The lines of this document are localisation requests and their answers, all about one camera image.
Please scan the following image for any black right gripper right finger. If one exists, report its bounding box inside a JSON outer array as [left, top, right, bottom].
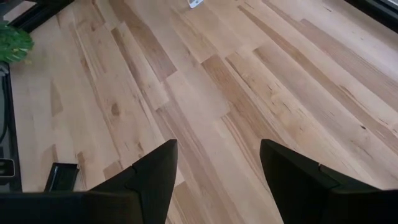
[[259, 138, 398, 224]]

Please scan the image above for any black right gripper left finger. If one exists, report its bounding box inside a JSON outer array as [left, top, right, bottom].
[[0, 139, 178, 224]]

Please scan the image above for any small black square plate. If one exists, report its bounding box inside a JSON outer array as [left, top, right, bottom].
[[43, 162, 80, 192]]

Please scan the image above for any green leafy plant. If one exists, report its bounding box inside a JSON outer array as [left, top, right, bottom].
[[0, 23, 35, 65]]

